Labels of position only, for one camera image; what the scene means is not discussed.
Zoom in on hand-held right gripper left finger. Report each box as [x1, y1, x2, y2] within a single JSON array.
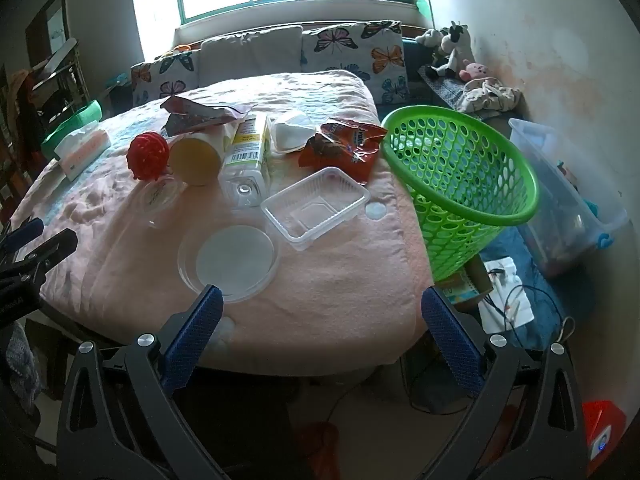
[[56, 284, 236, 480]]

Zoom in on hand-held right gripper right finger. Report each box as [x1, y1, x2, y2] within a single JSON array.
[[420, 286, 588, 480]]

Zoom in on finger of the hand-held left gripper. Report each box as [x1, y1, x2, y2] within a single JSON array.
[[0, 216, 45, 256], [0, 229, 79, 286]]

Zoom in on clear round plastic lid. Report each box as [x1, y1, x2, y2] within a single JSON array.
[[177, 224, 280, 303]]

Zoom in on small clear lidded cup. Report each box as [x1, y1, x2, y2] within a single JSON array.
[[140, 176, 188, 231]]

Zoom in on green plastic mesh basket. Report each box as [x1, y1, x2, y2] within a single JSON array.
[[381, 105, 541, 283]]

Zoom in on red foam mesh ball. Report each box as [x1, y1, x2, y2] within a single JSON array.
[[126, 131, 172, 182]]

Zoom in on clear rectangular plastic tray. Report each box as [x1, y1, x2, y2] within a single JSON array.
[[260, 166, 372, 252]]

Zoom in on orange plastic cup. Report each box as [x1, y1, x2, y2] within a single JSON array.
[[167, 125, 241, 187]]

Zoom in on clear bottle with yellow label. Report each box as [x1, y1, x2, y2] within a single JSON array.
[[218, 112, 275, 209]]

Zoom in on purple foil snack wrapper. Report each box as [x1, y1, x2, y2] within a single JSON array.
[[160, 94, 256, 137]]

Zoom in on red snack bag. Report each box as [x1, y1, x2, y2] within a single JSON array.
[[298, 117, 388, 186]]

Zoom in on printed cardboard box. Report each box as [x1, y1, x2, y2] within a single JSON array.
[[435, 255, 493, 311]]

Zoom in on white paper sheet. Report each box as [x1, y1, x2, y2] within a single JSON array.
[[477, 256, 536, 333]]

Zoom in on pink tissue pack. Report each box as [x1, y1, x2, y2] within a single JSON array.
[[52, 124, 112, 181]]

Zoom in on dark hanging clothes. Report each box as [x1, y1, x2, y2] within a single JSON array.
[[0, 65, 48, 181]]

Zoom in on green plastic basin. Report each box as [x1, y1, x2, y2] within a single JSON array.
[[40, 100, 103, 161]]

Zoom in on blue mattress sheet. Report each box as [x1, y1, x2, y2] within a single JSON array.
[[375, 37, 601, 406]]

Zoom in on pink blanket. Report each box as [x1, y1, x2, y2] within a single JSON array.
[[10, 70, 436, 376]]

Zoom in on metal rack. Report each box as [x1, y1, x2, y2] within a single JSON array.
[[30, 37, 91, 126]]

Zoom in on red cloth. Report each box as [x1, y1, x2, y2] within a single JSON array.
[[300, 422, 341, 480]]

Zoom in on red device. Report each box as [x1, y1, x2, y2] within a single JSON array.
[[582, 400, 628, 476]]

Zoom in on clear plastic storage bin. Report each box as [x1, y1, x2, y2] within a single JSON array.
[[507, 117, 630, 281]]

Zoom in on small butterfly print pillow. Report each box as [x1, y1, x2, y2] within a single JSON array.
[[131, 50, 201, 108]]

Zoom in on crumpled beige cloth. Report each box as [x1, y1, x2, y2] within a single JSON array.
[[457, 77, 523, 113]]

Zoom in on patterned bench cushion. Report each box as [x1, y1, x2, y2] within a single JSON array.
[[417, 65, 501, 121]]

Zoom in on pink plush toy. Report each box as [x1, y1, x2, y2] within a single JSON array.
[[459, 59, 493, 82]]

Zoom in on white pillow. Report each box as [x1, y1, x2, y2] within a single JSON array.
[[199, 25, 304, 88]]

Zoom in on cow plush toy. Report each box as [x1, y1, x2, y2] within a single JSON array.
[[425, 21, 473, 79]]

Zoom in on grey plush toy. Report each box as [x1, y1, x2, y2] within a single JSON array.
[[415, 27, 448, 51]]

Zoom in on large butterfly print pillow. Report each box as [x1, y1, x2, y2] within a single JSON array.
[[301, 20, 411, 106]]

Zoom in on black cable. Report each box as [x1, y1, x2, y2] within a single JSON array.
[[482, 270, 563, 346]]

